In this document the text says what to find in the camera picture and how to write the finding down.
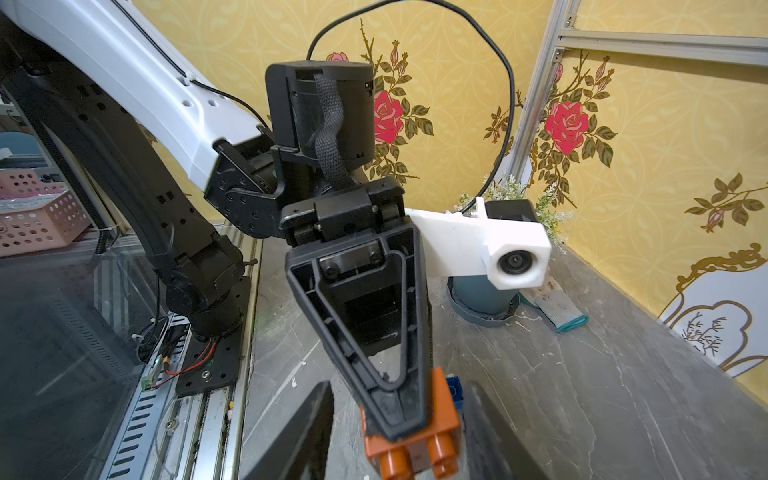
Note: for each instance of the brown lego brick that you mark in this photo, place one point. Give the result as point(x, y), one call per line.
point(436, 448)

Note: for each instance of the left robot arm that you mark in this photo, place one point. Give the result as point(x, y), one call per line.
point(102, 80)

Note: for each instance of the potted plant grey pot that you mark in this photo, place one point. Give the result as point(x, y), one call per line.
point(488, 300)

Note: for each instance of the dark blue lego brick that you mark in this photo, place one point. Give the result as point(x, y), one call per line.
point(456, 391)

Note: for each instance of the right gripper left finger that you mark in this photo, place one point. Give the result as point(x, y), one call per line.
point(300, 451)

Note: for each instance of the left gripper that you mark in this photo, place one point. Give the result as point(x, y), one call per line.
point(362, 282)

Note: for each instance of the aluminium rail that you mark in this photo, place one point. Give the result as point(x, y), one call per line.
point(163, 436)

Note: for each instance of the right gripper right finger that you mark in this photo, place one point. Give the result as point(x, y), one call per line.
point(494, 451)

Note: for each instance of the grey teal sponge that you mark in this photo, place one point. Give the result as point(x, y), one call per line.
point(557, 308)

